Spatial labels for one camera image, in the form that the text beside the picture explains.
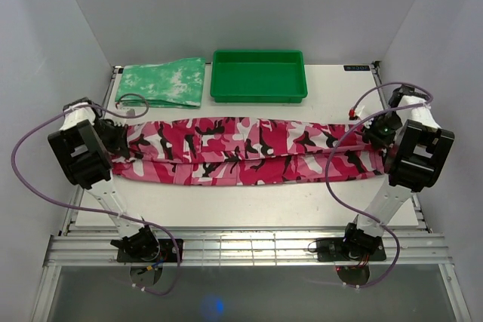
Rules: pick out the dark label sticker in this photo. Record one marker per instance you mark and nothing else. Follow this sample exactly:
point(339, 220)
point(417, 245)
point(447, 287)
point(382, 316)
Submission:
point(357, 68)

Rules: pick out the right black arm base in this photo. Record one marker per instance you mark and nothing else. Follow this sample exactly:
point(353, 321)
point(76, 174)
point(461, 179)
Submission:
point(337, 250)

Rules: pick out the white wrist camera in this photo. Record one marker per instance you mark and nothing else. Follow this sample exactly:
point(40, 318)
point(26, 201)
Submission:
point(357, 113)
point(126, 113)

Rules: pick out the aluminium rail frame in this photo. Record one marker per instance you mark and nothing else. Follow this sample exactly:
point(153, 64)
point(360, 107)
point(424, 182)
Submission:
point(245, 258)

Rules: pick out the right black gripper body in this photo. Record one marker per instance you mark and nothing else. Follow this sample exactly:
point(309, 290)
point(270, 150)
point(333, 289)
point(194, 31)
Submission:
point(383, 129)

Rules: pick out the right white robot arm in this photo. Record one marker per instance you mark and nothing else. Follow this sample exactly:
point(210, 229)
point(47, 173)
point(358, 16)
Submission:
point(415, 149)

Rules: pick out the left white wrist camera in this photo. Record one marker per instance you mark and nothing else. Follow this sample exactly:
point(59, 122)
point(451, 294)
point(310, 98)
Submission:
point(126, 113)

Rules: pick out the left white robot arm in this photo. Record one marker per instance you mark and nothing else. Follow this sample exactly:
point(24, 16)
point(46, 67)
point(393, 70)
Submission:
point(83, 147)

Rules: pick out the folded green white trousers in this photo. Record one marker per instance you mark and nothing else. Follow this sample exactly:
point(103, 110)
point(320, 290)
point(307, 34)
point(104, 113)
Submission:
point(177, 84)

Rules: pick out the green plastic tray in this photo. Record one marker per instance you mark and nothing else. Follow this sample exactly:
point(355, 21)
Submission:
point(258, 76)

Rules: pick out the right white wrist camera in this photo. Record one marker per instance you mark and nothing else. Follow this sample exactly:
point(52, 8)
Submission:
point(357, 113)

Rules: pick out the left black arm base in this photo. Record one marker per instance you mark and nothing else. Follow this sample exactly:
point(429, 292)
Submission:
point(164, 250)

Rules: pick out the pink camouflage trousers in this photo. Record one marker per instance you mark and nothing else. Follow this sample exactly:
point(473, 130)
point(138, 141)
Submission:
point(245, 152)

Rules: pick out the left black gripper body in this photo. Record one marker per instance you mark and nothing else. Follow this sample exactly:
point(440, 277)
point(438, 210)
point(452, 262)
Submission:
point(111, 134)

